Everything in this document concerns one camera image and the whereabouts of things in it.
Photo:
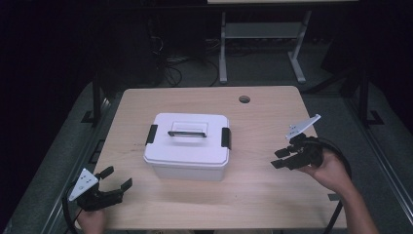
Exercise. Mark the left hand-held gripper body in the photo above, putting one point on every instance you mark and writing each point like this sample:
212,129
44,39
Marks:
92,200

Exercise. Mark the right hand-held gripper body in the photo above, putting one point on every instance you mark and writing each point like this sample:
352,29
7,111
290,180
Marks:
308,151

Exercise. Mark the white plastic storage box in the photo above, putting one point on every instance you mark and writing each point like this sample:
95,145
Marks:
188,174

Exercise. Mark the person's left hand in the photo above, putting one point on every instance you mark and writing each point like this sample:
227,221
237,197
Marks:
91,222

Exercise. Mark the person's right hand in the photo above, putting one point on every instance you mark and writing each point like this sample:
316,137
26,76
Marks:
331,172

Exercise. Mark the black metal stand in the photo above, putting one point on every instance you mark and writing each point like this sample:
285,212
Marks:
363,97
96,97

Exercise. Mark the grey metal-framed table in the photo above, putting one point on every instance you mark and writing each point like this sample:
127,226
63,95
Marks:
259,31

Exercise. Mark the aluminium floor rail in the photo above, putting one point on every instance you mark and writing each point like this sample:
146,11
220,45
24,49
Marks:
383,159
97,130

